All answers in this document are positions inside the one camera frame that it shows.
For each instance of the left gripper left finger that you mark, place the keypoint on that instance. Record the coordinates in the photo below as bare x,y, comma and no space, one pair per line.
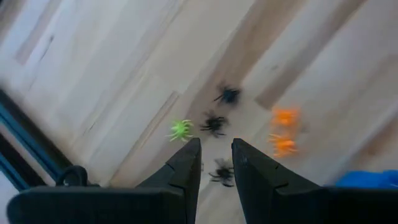
140,205

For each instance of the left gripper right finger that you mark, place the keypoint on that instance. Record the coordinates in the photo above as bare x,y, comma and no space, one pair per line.
295,205

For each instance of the black plastic spider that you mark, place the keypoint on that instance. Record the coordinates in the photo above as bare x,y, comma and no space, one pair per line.
228,95
214,124
223,172

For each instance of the orange plastic spider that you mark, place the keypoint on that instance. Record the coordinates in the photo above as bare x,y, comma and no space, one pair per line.
284,116
283,144

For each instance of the blue plastic basket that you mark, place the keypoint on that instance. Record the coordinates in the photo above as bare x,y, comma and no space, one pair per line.
367,180

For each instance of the green plastic spider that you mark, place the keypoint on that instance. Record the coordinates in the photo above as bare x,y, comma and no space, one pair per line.
181,130

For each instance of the black aluminium table frame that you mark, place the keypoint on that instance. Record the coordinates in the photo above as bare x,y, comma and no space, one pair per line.
46,147

